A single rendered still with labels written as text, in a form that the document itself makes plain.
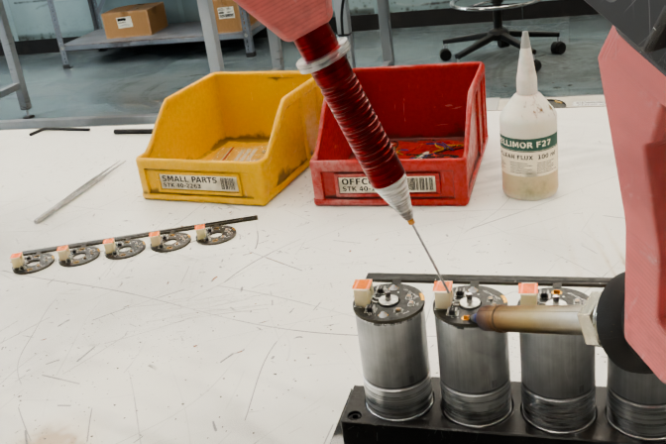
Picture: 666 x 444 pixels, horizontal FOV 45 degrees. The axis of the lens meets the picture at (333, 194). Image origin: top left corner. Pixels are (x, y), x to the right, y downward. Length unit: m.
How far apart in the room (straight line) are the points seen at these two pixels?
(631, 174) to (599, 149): 0.42
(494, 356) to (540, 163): 0.23
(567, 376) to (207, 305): 0.21
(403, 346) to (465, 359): 0.02
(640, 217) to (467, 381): 0.13
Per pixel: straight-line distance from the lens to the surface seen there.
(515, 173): 0.50
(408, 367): 0.29
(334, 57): 0.22
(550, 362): 0.27
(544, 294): 0.28
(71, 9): 5.54
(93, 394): 0.39
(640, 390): 0.28
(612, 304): 0.20
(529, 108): 0.49
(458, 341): 0.27
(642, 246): 0.17
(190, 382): 0.37
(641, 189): 0.16
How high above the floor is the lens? 0.96
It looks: 23 degrees down
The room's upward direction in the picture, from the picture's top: 8 degrees counter-clockwise
